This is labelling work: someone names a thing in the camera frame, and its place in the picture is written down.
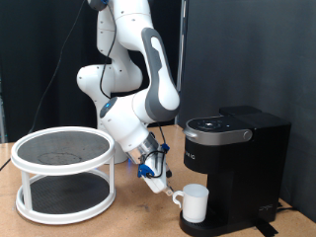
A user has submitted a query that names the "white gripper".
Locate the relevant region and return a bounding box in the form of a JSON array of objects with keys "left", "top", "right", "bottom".
[{"left": 140, "top": 150, "right": 176, "bottom": 198}]

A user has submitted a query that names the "white plastic mug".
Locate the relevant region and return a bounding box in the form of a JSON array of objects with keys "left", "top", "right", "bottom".
[{"left": 171, "top": 183, "right": 210, "bottom": 224}]

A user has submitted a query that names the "black Keurig coffee machine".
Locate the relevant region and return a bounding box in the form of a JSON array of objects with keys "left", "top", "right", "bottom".
[{"left": 178, "top": 105, "right": 292, "bottom": 237}]

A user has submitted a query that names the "white two-tier turntable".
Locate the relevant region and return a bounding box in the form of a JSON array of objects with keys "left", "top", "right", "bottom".
[{"left": 10, "top": 125, "right": 117, "bottom": 226}]

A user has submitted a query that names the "grey partition panel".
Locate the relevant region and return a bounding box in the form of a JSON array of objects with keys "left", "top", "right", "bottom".
[{"left": 178, "top": 0, "right": 316, "bottom": 223}]

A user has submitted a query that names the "black curtain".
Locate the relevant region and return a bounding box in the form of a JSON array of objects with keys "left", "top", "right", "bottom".
[{"left": 0, "top": 0, "right": 183, "bottom": 143}]

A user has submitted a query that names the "wrist camera on blue mount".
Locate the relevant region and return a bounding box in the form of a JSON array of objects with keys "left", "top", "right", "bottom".
[{"left": 136, "top": 163, "right": 156, "bottom": 180}]

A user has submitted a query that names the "black power cord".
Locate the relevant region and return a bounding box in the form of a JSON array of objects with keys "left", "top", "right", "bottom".
[{"left": 276, "top": 200, "right": 300, "bottom": 212}]

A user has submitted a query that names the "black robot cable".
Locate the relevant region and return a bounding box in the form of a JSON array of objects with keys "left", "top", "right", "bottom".
[{"left": 0, "top": 0, "right": 172, "bottom": 171}]

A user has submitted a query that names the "metal frame post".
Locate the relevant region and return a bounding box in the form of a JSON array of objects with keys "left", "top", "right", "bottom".
[{"left": 0, "top": 73, "right": 8, "bottom": 144}]

